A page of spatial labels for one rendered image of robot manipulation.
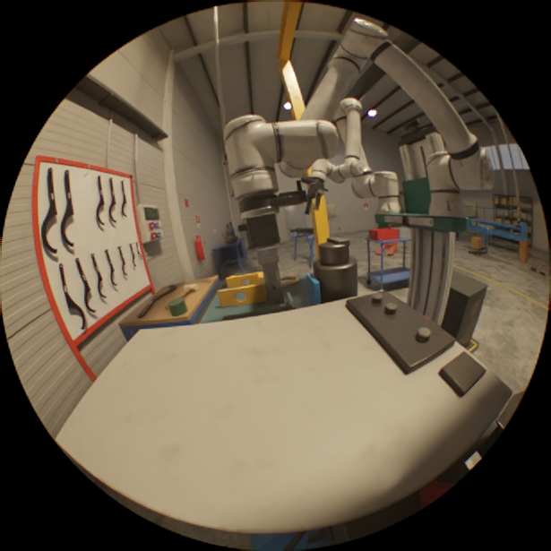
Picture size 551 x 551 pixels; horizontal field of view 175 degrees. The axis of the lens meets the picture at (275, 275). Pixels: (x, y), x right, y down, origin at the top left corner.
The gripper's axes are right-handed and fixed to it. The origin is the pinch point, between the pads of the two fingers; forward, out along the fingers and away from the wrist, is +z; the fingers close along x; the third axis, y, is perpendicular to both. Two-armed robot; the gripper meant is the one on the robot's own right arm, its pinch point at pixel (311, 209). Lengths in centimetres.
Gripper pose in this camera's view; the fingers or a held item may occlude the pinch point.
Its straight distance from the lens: 99.0
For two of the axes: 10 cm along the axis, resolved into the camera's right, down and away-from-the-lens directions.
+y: 9.6, 2.0, 2.0
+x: -1.8, -1.5, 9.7
